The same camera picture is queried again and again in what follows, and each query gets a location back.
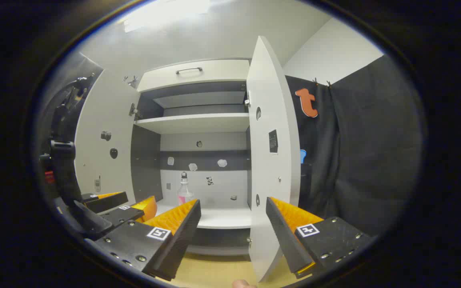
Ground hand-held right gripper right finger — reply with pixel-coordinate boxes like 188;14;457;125
265;196;377;279

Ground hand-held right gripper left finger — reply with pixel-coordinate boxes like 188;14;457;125
84;199;202;282

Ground clear bottle with pink label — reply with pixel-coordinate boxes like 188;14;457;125
176;172;195;207

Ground white door with phone sticker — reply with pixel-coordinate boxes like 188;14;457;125
74;68;141;204

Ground white and grey cabinet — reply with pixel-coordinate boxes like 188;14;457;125
128;58;255;256

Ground white door with cat sticker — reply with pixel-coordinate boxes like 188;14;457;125
247;36;301;282

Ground white cabinet drawer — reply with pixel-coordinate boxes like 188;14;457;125
136;59;251;92

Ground black backdrop cloth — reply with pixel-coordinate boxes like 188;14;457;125
285;54;423;236

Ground ceiling light panel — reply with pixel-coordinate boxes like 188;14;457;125
123;0;212;33

